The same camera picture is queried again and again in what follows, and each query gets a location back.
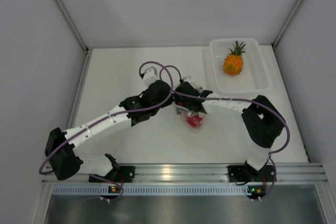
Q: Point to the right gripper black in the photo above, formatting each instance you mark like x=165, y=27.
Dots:
x=178, y=100

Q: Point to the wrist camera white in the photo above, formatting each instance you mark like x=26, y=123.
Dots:
x=150, y=76
x=192, y=82

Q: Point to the white plastic basket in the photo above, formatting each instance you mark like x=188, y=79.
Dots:
x=254, y=77

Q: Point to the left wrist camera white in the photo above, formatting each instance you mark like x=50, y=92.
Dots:
x=150, y=76

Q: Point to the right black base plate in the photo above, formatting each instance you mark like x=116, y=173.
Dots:
x=238, y=174

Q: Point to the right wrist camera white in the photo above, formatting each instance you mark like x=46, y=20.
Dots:
x=192, y=82

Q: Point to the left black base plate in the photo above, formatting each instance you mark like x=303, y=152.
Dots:
x=121, y=174

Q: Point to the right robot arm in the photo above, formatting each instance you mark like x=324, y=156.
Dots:
x=262, y=121

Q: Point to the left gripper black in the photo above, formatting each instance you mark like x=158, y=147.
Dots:
x=169, y=101

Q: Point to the fake pineapple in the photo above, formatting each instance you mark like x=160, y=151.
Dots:
x=234, y=62

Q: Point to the clear zip top bag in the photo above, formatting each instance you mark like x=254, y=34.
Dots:
x=182, y=113

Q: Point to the white slotted cable duct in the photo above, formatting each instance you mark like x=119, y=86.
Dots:
x=151, y=190

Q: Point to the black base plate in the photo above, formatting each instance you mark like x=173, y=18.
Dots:
x=121, y=174
x=238, y=174

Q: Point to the aluminium mounting rail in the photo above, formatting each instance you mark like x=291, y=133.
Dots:
x=287, y=173

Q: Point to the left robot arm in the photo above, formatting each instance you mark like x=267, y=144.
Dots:
x=65, y=149

